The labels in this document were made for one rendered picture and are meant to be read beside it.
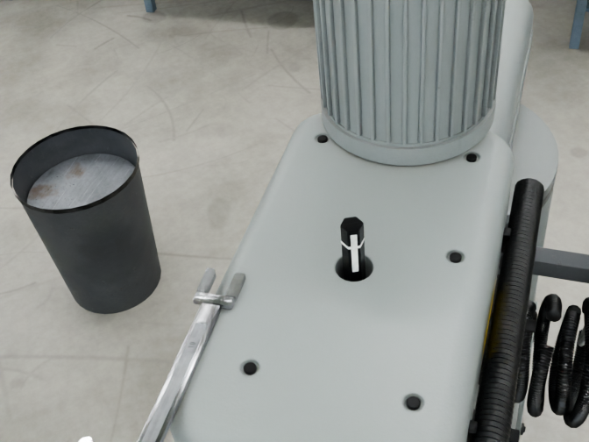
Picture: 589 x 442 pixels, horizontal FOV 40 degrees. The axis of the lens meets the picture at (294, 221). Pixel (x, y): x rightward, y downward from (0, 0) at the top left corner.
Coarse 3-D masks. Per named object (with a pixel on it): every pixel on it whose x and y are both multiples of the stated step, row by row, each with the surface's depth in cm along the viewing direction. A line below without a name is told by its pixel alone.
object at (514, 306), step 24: (528, 192) 95; (528, 216) 93; (504, 240) 91; (528, 240) 90; (504, 264) 88; (528, 264) 88; (504, 288) 86; (528, 288) 86; (504, 312) 83; (504, 336) 81; (504, 360) 79; (480, 384) 79; (504, 384) 77; (480, 408) 76; (504, 408) 75; (480, 432) 74; (504, 432) 74
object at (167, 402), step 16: (208, 272) 78; (208, 288) 77; (240, 288) 77; (208, 304) 75; (224, 304) 75; (208, 320) 74; (192, 336) 73; (208, 336) 73; (192, 352) 71; (176, 368) 70; (192, 368) 70; (176, 384) 69; (160, 400) 68; (176, 400) 68; (160, 416) 67; (144, 432) 66; (160, 432) 66
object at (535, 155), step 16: (528, 112) 145; (528, 128) 142; (544, 128) 141; (528, 144) 139; (544, 144) 138; (528, 160) 136; (544, 160) 135; (528, 176) 133; (544, 176) 133; (512, 192) 131; (544, 192) 131; (544, 208) 134; (544, 224) 137; (496, 288) 128
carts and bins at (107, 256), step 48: (48, 144) 310; (96, 144) 317; (48, 192) 304; (96, 192) 302; (144, 192) 307; (48, 240) 297; (96, 240) 293; (144, 240) 312; (96, 288) 313; (144, 288) 324
